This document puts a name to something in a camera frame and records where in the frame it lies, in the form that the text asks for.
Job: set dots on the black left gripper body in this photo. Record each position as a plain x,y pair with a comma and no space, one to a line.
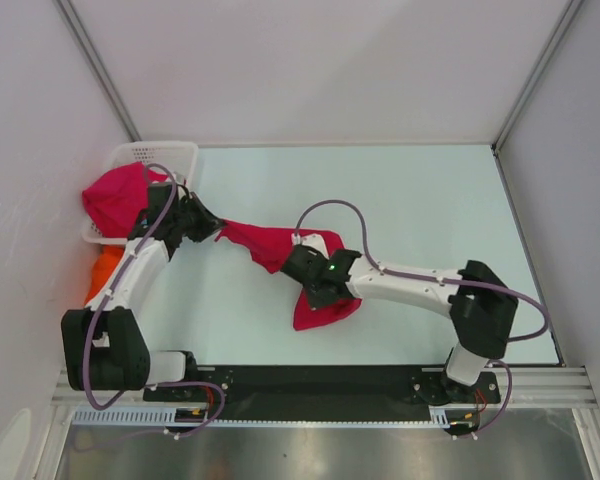
193,221

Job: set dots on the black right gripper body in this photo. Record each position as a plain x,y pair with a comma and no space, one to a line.
315,299

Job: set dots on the red t shirt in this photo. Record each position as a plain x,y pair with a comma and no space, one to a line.
114,200
269,247

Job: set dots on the white plastic laundry basket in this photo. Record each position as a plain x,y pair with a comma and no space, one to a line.
179,157

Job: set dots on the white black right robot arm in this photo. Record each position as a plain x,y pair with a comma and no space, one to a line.
473,298

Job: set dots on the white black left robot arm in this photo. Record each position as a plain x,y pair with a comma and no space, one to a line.
104,341

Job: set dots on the orange folded t shirt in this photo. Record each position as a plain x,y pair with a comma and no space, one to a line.
106,263

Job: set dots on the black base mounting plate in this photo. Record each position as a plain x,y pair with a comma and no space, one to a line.
332,408

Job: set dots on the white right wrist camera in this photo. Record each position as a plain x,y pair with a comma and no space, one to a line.
314,241

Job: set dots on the white slotted cable duct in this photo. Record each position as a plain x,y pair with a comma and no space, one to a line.
172,418

